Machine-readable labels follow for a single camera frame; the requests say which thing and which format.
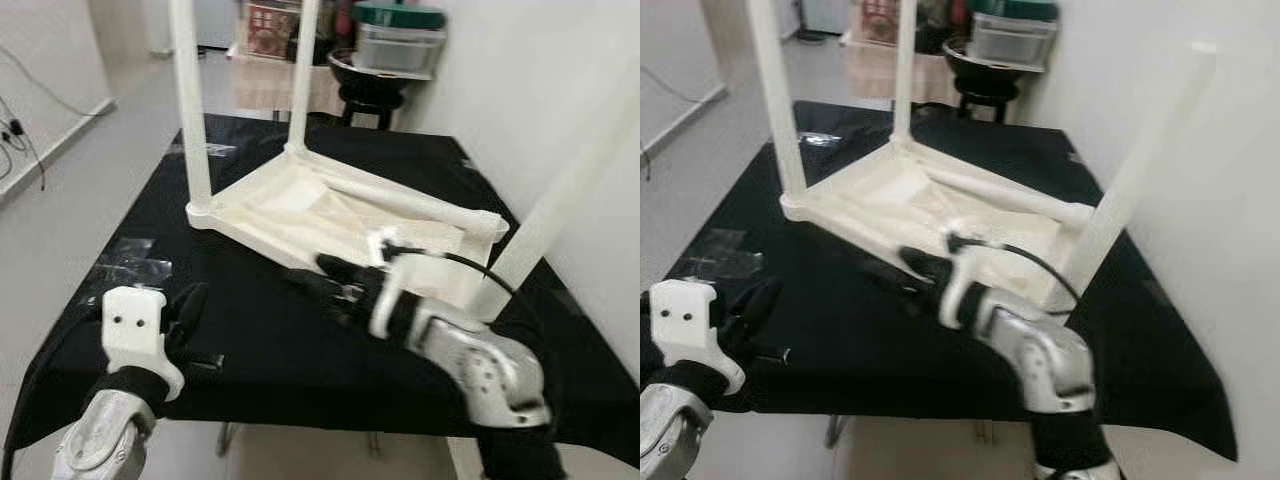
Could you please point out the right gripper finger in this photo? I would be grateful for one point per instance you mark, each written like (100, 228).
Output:
(928, 265)
(345, 268)
(315, 287)
(905, 283)

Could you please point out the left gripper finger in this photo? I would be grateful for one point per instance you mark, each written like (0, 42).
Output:
(195, 310)
(738, 312)
(763, 305)
(175, 315)

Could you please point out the black tablecloth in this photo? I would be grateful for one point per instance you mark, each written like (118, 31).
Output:
(250, 320)
(850, 330)

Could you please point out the clear tape patch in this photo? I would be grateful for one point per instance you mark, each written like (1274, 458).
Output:
(215, 150)
(130, 262)
(725, 255)
(820, 138)

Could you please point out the white plastic table top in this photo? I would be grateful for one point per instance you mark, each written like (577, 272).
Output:
(880, 205)
(280, 215)

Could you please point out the metal table leg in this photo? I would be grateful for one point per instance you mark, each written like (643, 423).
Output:
(372, 445)
(837, 430)
(985, 432)
(228, 440)

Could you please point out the black plastic bag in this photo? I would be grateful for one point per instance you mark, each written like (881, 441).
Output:
(325, 45)
(940, 30)

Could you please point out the clear container green lid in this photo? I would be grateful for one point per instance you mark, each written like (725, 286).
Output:
(400, 50)
(1012, 40)

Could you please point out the red print box orange lid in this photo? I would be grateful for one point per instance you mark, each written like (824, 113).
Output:
(270, 30)
(878, 22)

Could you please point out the small black floor object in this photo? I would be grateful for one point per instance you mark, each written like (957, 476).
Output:
(813, 36)

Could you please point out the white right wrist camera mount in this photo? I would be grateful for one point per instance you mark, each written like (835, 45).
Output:
(955, 295)
(382, 310)

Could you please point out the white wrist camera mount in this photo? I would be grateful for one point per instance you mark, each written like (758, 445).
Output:
(685, 320)
(955, 295)
(382, 310)
(135, 330)

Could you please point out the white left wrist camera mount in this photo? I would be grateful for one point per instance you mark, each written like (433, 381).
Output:
(685, 320)
(135, 330)

